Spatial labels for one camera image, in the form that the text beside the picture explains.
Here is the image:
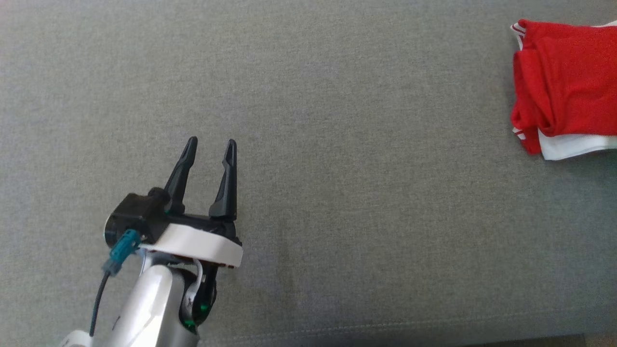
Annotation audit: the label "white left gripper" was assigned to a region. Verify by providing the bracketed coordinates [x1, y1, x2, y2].
[140, 136, 243, 334]

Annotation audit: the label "red basketball jersey white sleeves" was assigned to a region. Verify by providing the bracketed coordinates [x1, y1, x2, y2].
[510, 19, 617, 161]

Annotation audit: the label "grey fabric sofa seat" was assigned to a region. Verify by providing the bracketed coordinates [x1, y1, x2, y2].
[0, 0, 617, 347]

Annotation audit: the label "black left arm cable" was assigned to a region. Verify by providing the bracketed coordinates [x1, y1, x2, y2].
[89, 229, 142, 338]

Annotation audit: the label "white left cable label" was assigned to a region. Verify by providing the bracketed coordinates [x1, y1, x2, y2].
[58, 329, 95, 347]

